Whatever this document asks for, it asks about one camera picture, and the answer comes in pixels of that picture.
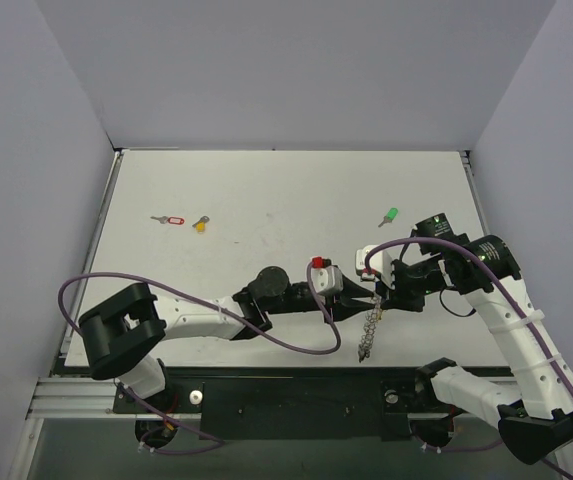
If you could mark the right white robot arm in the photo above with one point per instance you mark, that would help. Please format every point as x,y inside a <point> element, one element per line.
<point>534,418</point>

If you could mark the aluminium frame rail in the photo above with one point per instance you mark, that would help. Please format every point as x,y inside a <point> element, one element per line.
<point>86,398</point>

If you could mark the green capped key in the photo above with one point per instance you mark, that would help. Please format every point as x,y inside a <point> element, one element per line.
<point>388,217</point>

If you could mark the silver spiked keyring disc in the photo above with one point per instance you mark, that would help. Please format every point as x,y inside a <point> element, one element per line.
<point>372,318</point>

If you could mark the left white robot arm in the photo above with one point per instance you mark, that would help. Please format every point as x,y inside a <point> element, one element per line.
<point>120,333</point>

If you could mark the yellow capped key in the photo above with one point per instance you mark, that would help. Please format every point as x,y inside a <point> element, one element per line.
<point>200,225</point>

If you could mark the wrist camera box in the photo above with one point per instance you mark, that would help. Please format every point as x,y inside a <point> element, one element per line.
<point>379,268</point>
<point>327,278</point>

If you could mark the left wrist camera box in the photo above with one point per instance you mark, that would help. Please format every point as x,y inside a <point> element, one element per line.
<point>327,278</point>

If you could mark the red tag key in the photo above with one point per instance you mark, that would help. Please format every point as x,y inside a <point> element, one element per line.
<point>169,220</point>

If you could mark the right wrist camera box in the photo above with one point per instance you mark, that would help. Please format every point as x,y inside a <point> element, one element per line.
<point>379,268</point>

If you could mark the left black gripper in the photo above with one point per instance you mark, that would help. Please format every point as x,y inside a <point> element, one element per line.
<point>330,306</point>

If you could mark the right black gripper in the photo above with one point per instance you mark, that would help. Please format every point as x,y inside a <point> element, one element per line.
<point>398,288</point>

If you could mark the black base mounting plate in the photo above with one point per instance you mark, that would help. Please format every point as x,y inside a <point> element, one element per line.
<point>314,424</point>

